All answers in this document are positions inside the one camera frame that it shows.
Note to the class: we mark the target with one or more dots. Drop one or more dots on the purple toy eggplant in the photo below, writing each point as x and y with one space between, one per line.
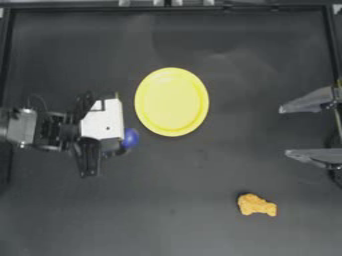
131 139

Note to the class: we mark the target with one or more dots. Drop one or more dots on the yellow round plate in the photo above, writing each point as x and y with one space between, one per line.
171 101

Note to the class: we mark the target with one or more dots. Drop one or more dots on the orange fried chicken toy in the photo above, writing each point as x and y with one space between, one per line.
255 205

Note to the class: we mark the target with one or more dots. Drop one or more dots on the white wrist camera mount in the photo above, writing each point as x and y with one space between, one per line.
104 120

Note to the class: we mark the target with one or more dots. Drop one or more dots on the black frame post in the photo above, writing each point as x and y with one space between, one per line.
4 53
333 43

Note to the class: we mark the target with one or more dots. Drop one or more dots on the black frame beam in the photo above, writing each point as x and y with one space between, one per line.
169 5

